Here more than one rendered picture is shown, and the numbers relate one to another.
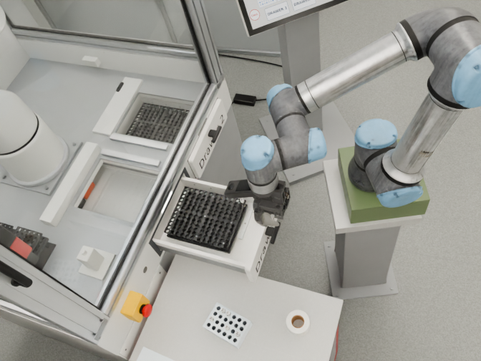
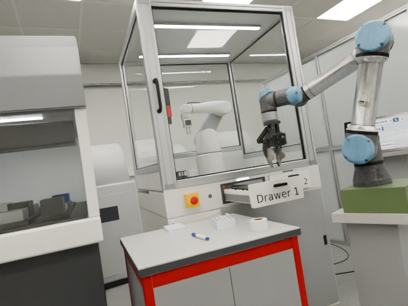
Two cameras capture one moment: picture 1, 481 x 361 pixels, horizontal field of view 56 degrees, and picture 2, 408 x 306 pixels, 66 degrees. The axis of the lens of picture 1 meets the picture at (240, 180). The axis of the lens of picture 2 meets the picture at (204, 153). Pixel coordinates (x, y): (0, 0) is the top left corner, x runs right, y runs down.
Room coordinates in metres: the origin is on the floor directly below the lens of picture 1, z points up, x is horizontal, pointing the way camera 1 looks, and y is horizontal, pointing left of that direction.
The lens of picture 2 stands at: (-0.78, -0.60, 1.05)
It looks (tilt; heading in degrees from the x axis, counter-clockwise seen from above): 2 degrees up; 34
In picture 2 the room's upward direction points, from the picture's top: 9 degrees counter-clockwise
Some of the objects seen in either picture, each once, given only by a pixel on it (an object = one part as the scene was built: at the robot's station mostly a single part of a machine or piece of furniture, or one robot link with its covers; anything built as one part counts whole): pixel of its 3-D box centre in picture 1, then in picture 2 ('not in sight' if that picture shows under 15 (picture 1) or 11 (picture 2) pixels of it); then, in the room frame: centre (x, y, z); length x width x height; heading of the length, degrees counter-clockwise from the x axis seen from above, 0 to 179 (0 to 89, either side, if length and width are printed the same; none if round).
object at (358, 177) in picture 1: (372, 164); (370, 172); (0.73, -0.42, 0.91); 0.15 x 0.15 x 0.10
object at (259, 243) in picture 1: (264, 234); (276, 191); (0.63, -0.02, 0.87); 0.29 x 0.02 x 0.11; 145
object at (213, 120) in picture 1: (208, 137); (290, 181); (1.07, 0.06, 0.87); 0.29 x 0.02 x 0.11; 145
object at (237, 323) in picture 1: (227, 325); (223, 221); (0.42, 0.17, 0.78); 0.12 x 0.08 x 0.04; 44
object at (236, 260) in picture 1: (205, 220); (255, 192); (0.75, 0.15, 0.86); 0.40 x 0.26 x 0.06; 55
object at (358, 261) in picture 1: (363, 234); (391, 295); (0.73, -0.42, 0.38); 0.30 x 0.30 x 0.76; 78
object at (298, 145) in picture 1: (298, 142); (289, 96); (0.62, -0.16, 1.30); 0.11 x 0.11 x 0.08; 88
